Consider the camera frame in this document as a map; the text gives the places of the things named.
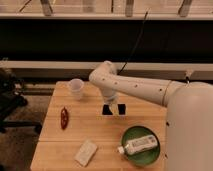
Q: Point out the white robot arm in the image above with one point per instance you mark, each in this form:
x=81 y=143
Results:
x=188 y=113

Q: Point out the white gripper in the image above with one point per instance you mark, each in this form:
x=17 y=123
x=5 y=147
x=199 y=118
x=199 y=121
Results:
x=114 y=108

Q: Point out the clear plastic cup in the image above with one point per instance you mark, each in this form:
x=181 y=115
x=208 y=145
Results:
x=75 y=87

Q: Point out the white sponge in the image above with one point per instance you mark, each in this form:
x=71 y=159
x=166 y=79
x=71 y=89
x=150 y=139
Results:
x=86 y=152

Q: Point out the red chili pepper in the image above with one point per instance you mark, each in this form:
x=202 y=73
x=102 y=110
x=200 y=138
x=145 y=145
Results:
x=64 y=118

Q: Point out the black office chair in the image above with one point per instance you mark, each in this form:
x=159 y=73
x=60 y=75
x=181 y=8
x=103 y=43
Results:
x=10 y=99

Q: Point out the white plastic bottle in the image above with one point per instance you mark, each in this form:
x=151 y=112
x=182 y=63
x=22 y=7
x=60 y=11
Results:
x=138 y=145

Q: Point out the green plate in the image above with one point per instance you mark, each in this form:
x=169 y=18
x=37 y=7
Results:
x=144 y=158

